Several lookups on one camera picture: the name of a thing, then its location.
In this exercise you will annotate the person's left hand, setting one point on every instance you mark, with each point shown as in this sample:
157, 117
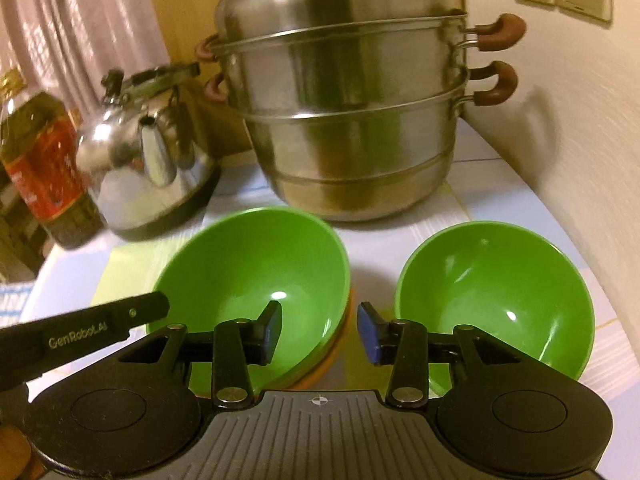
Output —
15, 455

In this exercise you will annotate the blue grid white cloth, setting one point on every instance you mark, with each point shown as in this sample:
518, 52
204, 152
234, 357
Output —
12, 305

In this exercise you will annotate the stainless steel steamer pot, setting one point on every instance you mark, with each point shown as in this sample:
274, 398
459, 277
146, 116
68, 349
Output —
350, 135

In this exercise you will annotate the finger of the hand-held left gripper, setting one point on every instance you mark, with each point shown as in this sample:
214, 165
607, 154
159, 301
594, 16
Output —
145, 311

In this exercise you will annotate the checkered pastel tablecloth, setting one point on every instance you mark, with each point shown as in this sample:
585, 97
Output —
380, 255

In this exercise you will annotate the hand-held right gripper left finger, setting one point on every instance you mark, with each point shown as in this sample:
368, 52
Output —
272, 327

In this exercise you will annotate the orange plastic bowl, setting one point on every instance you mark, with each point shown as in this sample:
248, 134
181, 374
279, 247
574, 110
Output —
325, 366

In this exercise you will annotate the green plastic bowl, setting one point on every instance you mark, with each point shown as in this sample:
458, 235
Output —
240, 270
490, 280

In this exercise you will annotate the stainless steel kettle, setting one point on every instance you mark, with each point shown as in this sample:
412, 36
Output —
125, 170

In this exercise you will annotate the cooking oil bottle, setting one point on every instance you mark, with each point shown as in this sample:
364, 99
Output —
45, 160

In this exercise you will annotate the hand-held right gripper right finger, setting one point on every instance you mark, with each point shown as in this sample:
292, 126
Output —
367, 332

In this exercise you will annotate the patterned grey curtain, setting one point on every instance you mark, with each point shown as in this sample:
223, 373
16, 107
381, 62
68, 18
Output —
75, 20

